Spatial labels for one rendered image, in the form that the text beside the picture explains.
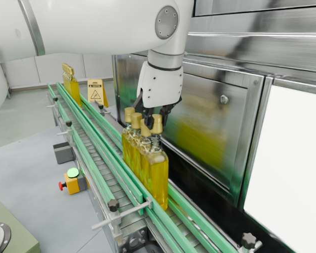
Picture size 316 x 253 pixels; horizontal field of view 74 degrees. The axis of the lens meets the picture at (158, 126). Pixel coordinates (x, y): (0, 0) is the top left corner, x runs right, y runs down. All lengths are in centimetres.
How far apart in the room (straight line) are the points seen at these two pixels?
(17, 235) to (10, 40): 62
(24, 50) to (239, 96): 40
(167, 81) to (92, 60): 618
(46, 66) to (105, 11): 615
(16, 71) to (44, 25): 613
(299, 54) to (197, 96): 27
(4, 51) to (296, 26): 44
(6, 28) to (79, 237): 70
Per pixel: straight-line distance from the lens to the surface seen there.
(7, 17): 31
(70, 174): 98
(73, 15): 31
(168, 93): 49
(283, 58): 44
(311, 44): 43
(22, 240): 80
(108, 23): 30
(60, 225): 92
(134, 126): 65
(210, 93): 56
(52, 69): 646
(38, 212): 100
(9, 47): 32
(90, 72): 664
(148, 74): 45
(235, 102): 51
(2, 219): 89
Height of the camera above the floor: 140
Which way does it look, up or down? 24 degrees down
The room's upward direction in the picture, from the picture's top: straight up
